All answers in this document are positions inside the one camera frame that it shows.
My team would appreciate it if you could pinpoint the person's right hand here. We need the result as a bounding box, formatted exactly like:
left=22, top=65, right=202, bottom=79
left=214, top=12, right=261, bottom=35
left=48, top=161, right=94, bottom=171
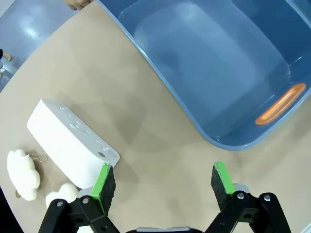
left=63, top=0, right=93, bottom=11

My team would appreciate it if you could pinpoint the left gripper black green-padded right finger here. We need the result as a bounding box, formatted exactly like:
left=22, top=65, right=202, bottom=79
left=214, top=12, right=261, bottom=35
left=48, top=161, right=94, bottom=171
left=204, top=161, right=292, bottom=233

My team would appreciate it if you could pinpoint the white digital clock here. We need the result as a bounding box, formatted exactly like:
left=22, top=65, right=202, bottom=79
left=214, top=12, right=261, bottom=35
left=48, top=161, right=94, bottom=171
left=26, top=98, right=121, bottom=190

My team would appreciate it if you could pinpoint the left gripper black green-padded left finger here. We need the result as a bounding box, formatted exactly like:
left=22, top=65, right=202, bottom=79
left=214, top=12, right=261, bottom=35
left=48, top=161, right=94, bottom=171
left=38, top=162, right=122, bottom=233

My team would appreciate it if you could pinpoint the white cloud plush keychain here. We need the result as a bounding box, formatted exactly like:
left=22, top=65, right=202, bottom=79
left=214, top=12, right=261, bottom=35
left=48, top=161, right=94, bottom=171
left=6, top=149, right=48, bottom=201
left=45, top=183, right=80, bottom=209

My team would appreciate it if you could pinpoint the blue basket with orange handles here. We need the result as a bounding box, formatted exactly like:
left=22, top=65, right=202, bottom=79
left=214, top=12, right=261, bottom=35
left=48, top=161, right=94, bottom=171
left=96, top=0, right=311, bottom=151

